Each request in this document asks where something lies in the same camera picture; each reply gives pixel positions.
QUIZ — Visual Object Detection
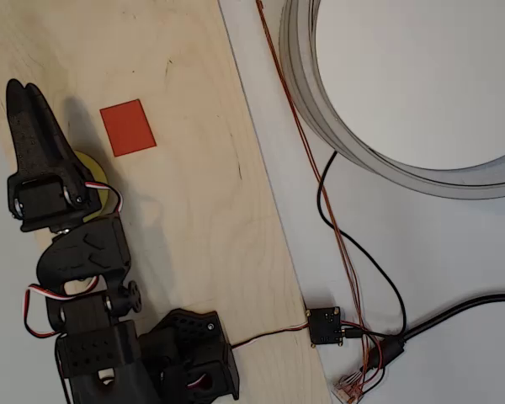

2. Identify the yellow round sponge disc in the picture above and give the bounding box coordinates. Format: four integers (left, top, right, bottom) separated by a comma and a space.
73, 151, 109, 222

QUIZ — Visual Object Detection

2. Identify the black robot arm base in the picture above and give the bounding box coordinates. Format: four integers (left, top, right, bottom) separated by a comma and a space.
138, 308, 241, 401

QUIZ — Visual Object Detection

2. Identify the red paper square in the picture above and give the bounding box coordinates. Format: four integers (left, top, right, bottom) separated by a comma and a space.
99, 98, 157, 157

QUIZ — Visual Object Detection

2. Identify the light plywood board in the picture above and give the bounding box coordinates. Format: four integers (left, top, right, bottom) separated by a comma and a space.
0, 0, 333, 404

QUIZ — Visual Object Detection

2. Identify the small black controller board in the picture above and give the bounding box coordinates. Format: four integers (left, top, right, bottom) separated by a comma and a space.
306, 306, 346, 348

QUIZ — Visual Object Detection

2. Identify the gripper servo cable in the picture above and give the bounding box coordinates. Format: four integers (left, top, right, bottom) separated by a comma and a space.
86, 179, 124, 215

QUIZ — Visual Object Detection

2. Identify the looped arm servo cable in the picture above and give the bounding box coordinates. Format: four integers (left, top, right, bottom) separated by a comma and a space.
22, 276, 100, 338

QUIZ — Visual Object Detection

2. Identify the thin orange wire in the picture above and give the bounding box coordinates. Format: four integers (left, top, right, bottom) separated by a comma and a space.
255, 0, 369, 380
258, 0, 374, 382

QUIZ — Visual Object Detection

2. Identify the red white black servo cable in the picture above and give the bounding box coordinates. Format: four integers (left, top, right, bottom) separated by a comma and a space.
230, 322, 311, 349

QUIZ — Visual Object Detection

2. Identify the large white ring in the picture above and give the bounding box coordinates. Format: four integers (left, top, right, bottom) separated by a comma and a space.
279, 0, 505, 200

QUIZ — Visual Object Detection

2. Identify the thin black cable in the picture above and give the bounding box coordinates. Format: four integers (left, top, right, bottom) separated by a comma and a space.
316, 151, 407, 340

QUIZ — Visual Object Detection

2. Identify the clear wire connector block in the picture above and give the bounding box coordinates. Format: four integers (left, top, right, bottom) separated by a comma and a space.
331, 372, 365, 404

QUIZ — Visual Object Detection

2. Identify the thin red wire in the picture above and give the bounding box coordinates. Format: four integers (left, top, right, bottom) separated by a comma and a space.
339, 320, 389, 393

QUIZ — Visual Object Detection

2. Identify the thick black power cable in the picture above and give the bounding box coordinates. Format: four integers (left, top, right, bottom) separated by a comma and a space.
372, 293, 505, 371

